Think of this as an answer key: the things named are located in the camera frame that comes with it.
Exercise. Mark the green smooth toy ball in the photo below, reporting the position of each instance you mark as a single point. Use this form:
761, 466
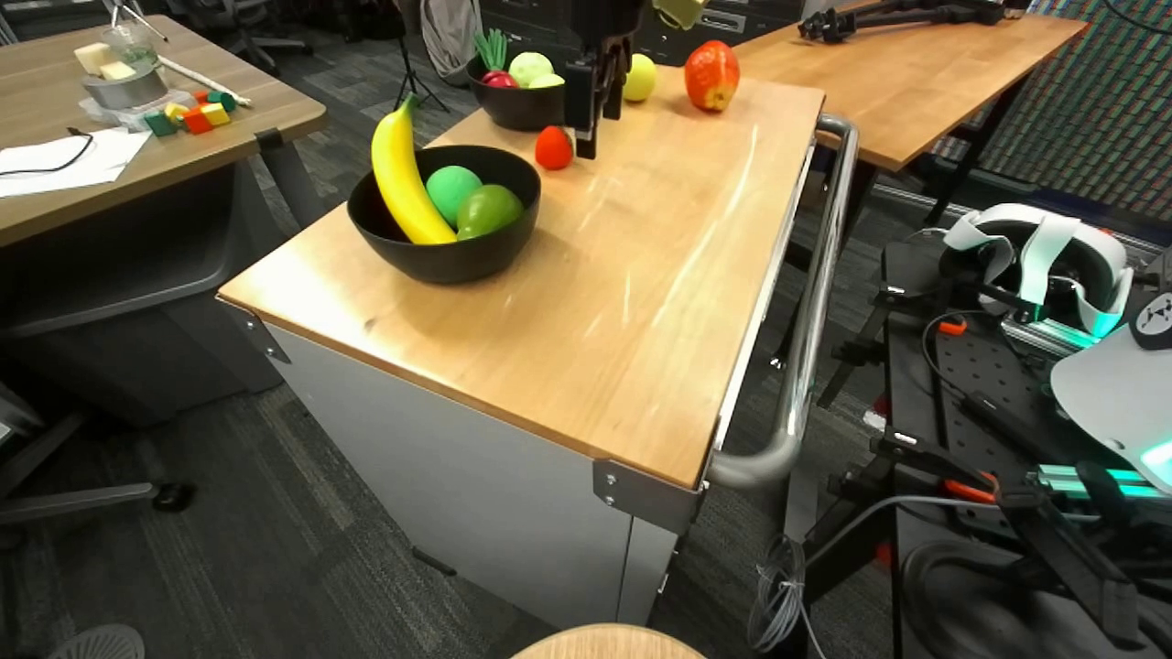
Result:
453, 188

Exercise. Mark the yellow toy lemon ball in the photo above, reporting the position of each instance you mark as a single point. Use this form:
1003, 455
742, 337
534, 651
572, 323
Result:
639, 78

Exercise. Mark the white VR headset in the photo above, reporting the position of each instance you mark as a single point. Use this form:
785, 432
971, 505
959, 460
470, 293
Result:
1047, 275

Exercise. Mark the light green dimpled toy ball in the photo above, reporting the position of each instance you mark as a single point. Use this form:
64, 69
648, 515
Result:
534, 69

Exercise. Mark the red orange toy pepper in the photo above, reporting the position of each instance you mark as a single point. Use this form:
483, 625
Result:
711, 75

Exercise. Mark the large wooden office table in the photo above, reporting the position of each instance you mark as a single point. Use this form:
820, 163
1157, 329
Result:
42, 111

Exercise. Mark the black bowl near pepper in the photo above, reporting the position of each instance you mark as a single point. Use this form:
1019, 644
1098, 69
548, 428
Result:
511, 102

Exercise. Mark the round wooden stool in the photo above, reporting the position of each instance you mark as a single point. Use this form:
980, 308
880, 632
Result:
609, 643

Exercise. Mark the black bowl near avocado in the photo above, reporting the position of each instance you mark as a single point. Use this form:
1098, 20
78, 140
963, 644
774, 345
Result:
465, 256

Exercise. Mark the metal cart handle bar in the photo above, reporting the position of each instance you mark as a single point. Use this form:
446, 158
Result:
797, 391

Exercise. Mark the red toy radish with leaves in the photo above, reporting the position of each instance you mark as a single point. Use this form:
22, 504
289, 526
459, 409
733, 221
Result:
495, 61

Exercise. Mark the colourful toy blocks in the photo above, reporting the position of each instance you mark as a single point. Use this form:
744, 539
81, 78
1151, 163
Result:
199, 114

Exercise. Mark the clear plastic container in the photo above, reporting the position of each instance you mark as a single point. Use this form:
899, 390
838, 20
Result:
121, 66

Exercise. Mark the green toy avocado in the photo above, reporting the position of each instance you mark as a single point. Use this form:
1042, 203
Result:
488, 208

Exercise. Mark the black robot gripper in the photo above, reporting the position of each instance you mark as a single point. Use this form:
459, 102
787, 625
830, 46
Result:
581, 75

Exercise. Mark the white papers on table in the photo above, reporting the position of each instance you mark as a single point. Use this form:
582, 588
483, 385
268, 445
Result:
67, 163

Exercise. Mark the yellow toy banana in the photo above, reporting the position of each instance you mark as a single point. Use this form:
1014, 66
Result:
399, 184

